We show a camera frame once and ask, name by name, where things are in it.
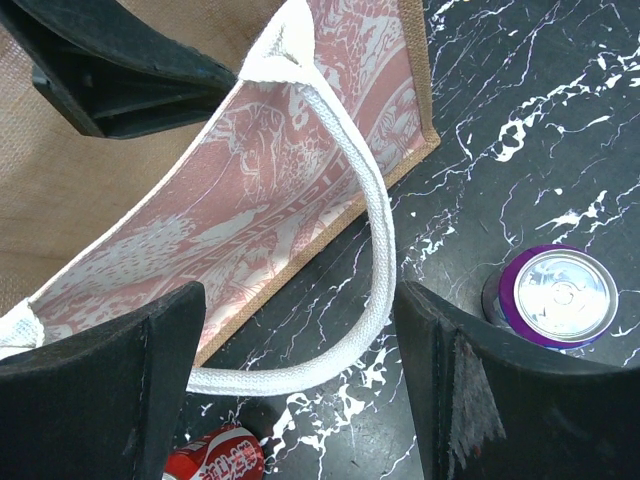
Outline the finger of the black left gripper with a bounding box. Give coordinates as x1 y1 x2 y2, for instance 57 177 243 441
32 44 220 139
1 1 236 90

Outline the red cola can front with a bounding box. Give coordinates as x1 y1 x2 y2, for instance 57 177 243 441
162 425 265 480

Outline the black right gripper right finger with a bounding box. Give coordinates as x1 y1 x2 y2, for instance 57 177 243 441
394 282 639 479

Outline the purple Fanta can back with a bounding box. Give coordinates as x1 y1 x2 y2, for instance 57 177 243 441
481 244 619 350

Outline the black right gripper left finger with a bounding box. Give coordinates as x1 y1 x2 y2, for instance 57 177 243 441
1 282 206 479

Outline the brown canvas tote bag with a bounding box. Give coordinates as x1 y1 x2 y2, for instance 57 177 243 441
1 1 439 397

